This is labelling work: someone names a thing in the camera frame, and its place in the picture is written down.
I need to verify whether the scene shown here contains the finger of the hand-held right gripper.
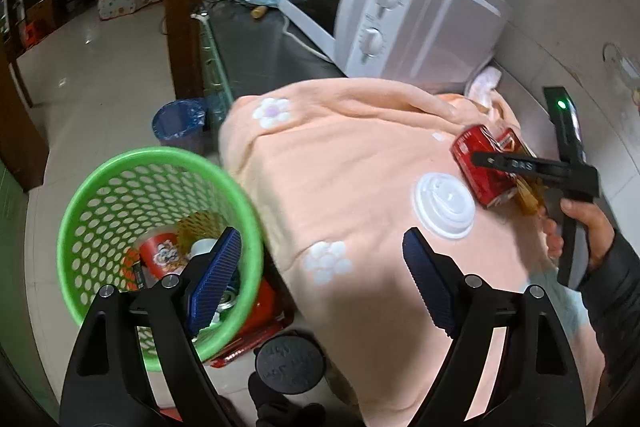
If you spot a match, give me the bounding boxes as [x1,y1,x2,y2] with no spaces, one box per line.
[517,177,551,208]
[471,150,544,180]

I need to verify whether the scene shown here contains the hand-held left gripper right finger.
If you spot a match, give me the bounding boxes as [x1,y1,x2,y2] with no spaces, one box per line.
[403,228,586,427]

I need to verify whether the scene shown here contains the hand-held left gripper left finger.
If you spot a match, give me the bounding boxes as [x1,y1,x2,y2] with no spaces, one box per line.
[59,227,243,427]

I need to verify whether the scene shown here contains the blue and silver can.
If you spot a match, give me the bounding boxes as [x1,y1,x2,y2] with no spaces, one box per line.
[216,289,240,312]

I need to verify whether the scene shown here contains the red soda can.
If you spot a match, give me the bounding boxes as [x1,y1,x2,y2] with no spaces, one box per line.
[451,125,523,208]

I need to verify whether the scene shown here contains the white and green milk carton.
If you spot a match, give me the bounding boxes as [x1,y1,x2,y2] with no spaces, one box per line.
[190,238,221,258]

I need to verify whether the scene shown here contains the red cartoon paper cup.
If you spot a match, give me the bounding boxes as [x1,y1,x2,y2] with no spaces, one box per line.
[139,229,188,280]

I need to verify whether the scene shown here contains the yellow plastic wrapper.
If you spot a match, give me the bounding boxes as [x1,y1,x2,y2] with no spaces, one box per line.
[177,213,228,244]

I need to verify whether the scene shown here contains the white plastic cup lid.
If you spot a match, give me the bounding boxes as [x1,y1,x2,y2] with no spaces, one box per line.
[413,172,476,240]

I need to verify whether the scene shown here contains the green plastic basket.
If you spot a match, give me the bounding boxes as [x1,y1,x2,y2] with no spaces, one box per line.
[56,147,266,370]

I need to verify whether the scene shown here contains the person's right forearm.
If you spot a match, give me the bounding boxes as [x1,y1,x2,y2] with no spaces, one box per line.
[580,229,640,427]

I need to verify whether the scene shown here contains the person's right hand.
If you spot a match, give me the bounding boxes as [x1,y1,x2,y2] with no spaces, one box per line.
[542,199,617,275]

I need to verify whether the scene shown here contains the red plastic stool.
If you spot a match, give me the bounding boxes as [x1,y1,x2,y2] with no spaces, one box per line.
[210,279,296,368]

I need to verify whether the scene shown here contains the white cloth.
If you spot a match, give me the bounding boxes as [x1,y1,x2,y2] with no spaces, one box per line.
[465,66,502,100]

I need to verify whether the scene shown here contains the peach flowered blanket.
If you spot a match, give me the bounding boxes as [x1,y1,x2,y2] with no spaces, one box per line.
[218,78,606,427]

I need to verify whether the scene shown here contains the blue bin with bag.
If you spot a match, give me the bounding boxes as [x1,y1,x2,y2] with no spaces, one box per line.
[152,98,208,152]

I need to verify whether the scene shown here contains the green counter drawers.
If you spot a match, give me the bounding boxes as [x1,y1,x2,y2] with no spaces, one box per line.
[197,14,233,108]

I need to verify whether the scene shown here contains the green floor cabinet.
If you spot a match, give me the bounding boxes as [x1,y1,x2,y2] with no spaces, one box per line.
[0,152,28,288]

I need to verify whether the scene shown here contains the fruit wall sticker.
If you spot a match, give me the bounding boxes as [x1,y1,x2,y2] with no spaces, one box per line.
[602,42,640,108]

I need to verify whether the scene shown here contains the wooden door post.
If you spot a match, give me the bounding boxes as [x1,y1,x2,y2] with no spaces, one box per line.
[162,0,221,102]
[0,22,51,192]

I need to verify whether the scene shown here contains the white microwave cable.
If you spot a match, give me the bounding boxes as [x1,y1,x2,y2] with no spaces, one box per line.
[281,14,337,64]

